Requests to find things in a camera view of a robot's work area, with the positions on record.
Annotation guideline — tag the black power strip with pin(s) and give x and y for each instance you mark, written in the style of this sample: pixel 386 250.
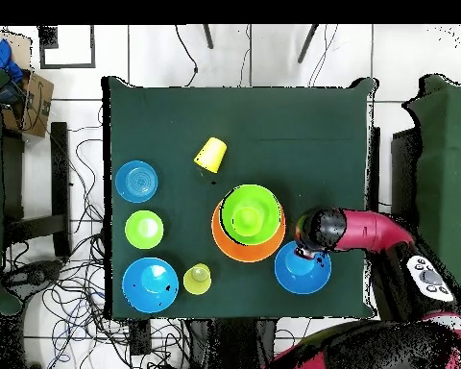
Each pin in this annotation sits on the black power strip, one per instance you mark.
pixel 140 338

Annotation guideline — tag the black stand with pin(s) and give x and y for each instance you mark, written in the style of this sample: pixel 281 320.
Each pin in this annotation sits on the black stand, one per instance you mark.
pixel 230 346

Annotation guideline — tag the black tripod leg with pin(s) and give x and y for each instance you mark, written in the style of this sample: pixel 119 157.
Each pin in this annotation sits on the black tripod leg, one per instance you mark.
pixel 307 42
pixel 208 36

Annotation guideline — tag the blue bag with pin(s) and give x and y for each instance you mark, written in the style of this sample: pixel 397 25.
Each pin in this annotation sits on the blue bag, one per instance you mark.
pixel 2 55

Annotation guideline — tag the pale translucent yellow cup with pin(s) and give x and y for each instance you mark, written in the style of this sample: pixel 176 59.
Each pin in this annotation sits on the pale translucent yellow cup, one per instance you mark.
pixel 197 284

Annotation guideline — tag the large green bowl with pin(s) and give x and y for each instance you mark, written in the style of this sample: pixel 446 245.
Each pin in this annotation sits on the large green bowl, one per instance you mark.
pixel 249 196

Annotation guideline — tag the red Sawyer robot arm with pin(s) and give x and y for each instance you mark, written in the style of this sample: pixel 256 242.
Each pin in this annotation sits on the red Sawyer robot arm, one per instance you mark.
pixel 372 230

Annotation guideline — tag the black square floor frame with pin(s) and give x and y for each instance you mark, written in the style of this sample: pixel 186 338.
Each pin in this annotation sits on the black square floor frame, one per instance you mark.
pixel 48 40

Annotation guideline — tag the large blue bowl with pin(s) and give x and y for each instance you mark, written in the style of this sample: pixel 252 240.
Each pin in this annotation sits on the large blue bowl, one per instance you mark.
pixel 146 292
pixel 303 280

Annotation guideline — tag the dark green table cloth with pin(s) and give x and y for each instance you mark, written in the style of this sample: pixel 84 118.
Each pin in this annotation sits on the dark green table cloth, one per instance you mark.
pixel 234 115

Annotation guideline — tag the printed cardboard box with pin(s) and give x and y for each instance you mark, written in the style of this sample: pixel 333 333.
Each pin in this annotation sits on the printed cardboard box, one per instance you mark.
pixel 40 103

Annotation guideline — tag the large orange bowl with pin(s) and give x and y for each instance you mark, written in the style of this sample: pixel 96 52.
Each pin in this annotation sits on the large orange bowl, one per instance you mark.
pixel 246 253

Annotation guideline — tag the black chair frame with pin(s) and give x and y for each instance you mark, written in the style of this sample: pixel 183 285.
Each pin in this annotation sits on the black chair frame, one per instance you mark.
pixel 59 173

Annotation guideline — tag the small green bowl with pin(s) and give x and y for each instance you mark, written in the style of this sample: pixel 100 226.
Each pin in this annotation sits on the small green bowl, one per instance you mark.
pixel 136 230

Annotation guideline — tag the small blue bowl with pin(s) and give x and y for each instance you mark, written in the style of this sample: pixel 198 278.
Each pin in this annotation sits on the small blue bowl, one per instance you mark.
pixel 136 182

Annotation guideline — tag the green cup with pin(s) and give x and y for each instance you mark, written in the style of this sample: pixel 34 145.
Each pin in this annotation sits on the green cup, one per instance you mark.
pixel 247 221

